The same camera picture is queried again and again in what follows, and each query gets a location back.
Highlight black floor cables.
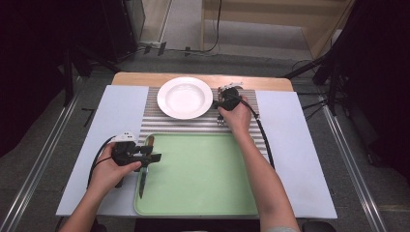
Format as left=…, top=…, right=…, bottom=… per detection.
left=291, top=59, right=327, bottom=122

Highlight hanging black cable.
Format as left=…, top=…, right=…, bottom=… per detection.
left=161, top=0, right=223, bottom=55

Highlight white plate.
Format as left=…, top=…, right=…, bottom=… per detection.
left=157, top=76, right=214, bottom=121

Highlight black plugs on floor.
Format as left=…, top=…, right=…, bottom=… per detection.
left=143, top=41, right=191, bottom=57

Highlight person's grey sleeve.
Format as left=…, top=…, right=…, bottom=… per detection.
left=266, top=226, right=299, bottom=232

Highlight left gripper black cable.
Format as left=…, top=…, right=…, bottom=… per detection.
left=86, top=136, right=118, bottom=190

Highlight wooden shelf frame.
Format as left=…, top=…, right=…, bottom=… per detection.
left=200, top=0, right=356, bottom=61

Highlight person's right hand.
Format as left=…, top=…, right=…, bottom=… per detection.
left=218, top=95, right=253, bottom=136

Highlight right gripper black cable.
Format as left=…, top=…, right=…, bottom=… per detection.
left=236, top=95, right=276, bottom=170

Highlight black cabinet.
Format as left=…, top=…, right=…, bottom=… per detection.
left=101, top=0, right=146, bottom=64

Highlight fork with wooden handle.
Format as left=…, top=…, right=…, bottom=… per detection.
left=216, top=86, right=226, bottom=127

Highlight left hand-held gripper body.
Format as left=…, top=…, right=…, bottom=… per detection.
left=110, top=130, right=143, bottom=167

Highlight green tray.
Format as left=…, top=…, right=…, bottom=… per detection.
left=133, top=132, right=266, bottom=217

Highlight black stand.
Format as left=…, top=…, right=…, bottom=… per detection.
left=283, top=47, right=347, bottom=117
left=61, top=44, right=122, bottom=107

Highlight dark curtain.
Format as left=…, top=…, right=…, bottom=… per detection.
left=0, top=0, right=107, bottom=159
left=337, top=0, right=410, bottom=182

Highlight metal floor rail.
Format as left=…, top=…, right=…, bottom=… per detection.
left=0, top=93, right=81, bottom=232
left=322, top=102, right=388, bottom=232

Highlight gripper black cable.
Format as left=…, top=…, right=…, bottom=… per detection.
left=236, top=95, right=276, bottom=170
left=86, top=136, right=118, bottom=190

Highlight striped placemat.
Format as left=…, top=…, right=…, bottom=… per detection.
left=136, top=86, right=268, bottom=159

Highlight knife with wooden handle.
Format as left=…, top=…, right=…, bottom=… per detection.
left=138, top=134, right=156, bottom=199

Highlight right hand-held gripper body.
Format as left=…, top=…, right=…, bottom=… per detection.
left=219, top=81, right=245, bottom=111

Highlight person's left hand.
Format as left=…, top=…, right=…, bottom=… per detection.
left=87, top=143, right=143, bottom=194

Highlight pale blue board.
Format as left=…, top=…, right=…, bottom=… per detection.
left=55, top=84, right=338, bottom=220

